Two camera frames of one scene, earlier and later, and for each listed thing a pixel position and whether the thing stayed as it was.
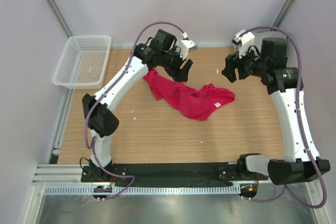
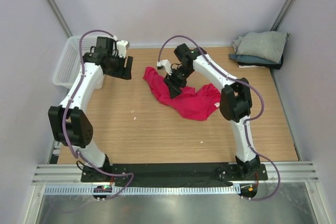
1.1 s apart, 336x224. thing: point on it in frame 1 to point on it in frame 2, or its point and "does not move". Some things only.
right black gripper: [232, 62] to [174, 85]
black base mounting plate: [170, 173] does not move
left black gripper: [179, 75] to [124, 73]
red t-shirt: [196, 105] does not move
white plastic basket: [83, 62] does not move
